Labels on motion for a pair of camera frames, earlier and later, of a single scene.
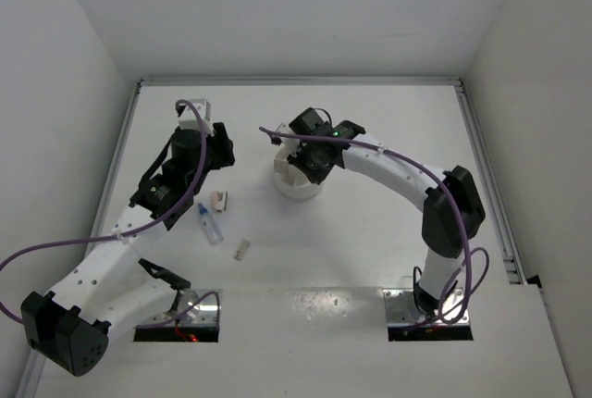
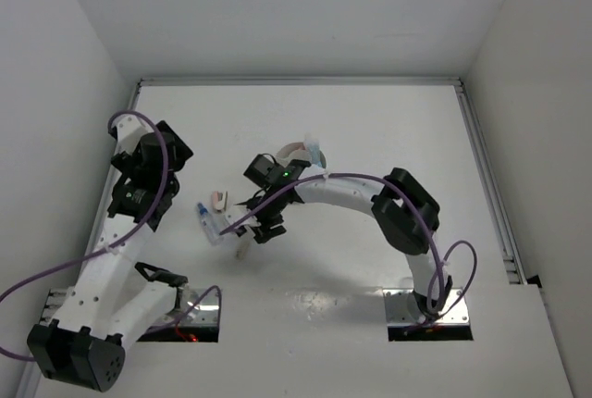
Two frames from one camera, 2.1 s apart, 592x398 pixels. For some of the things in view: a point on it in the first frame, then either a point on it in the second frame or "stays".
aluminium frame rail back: (301, 81) stays
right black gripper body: (308, 162) -> (272, 210)
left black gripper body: (213, 151) -> (180, 154)
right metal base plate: (400, 308) stays
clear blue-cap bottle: (213, 231) stays
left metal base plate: (205, 312) stays
